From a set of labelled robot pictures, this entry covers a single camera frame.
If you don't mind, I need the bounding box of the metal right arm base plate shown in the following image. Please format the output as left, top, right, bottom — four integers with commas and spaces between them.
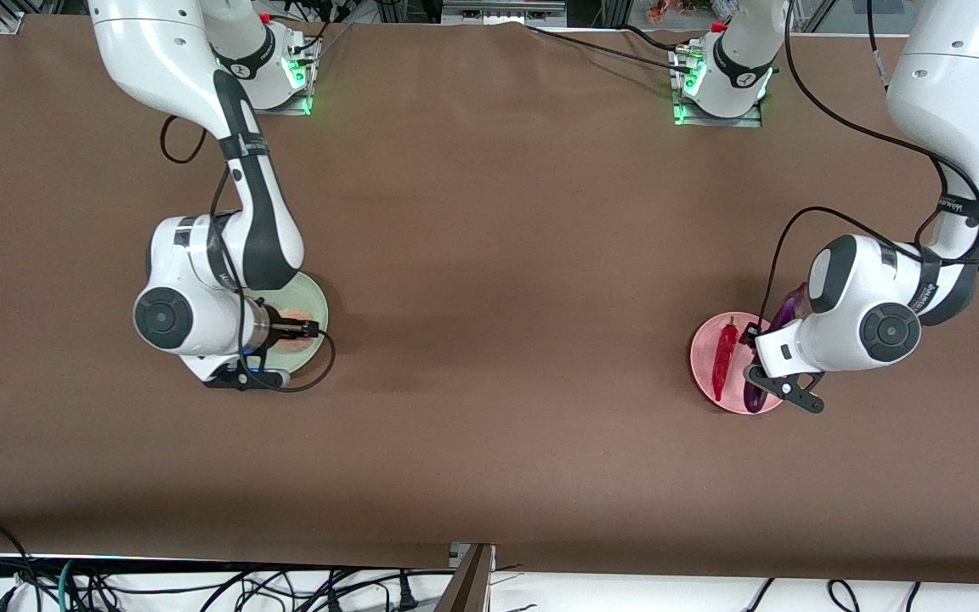
273, 21, 320, 116

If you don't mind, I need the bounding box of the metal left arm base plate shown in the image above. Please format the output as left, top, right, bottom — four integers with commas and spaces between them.
671, 47, 767, 128

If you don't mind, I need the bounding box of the colourful toy pile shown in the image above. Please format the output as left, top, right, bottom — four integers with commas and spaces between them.
647, 0, 733, 22

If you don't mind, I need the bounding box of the grey device box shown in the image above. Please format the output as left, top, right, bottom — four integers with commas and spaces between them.
441, 0, 569, 26

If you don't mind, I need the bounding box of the long purple eggplant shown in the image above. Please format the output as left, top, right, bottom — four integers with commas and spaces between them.
743, 283, 808, 415

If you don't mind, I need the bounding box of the long black table cable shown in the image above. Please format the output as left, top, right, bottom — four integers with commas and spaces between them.
523, 24, 696, 76

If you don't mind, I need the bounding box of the brown wooden post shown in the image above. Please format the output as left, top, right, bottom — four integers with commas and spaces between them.
434, 544, 495, 612

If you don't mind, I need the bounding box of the pink round plate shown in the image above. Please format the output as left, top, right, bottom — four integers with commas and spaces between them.
690, 312, 795, 416

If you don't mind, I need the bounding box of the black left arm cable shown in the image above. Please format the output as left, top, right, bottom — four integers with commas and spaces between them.
761, 0, 979, 328

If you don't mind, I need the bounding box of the brown table cover sheet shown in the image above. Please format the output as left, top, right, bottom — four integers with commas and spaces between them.
0, 13, 979, 587

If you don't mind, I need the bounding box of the red chili pepper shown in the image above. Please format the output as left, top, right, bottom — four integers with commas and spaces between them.
712, 316, 739, 402

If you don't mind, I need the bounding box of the green and pink peach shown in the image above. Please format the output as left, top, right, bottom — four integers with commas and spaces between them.
273, 319, 318, 355

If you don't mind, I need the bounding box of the pale green round plate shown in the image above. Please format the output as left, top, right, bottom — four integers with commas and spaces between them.
262, 270, 331, 373

